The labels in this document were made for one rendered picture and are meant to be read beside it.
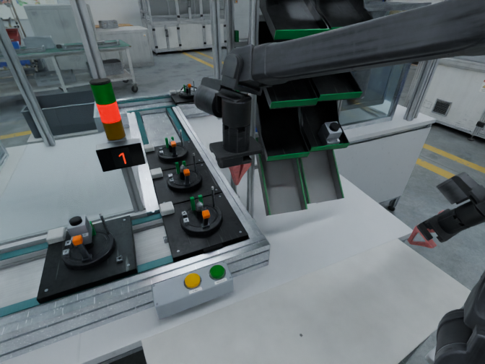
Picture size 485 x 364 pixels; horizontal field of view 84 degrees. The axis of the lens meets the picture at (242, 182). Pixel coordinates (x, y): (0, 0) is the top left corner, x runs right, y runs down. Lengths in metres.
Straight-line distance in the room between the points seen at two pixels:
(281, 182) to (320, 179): 0.15
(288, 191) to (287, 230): 0.18
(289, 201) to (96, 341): 0.68
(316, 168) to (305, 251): 0.30
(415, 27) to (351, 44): 0.07
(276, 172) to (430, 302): 0.59
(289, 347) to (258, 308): 0.13
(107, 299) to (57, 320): 0.12
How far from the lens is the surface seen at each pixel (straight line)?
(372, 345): 0.87
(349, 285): 0.95
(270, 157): 0.78
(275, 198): 0.92
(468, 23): 0.40
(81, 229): 0.86
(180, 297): 0.76
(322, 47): 0.44
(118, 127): 0.82
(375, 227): 1.16
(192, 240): 0.86
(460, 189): 0.86
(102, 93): 0.79
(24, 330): 0.88
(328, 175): 1.02
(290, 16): 0.79
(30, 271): 1.06
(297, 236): 1.03
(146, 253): 0.94
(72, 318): 0.86
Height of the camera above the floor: 1.60
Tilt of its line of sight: 35 degrees down
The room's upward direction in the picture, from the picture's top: straight up
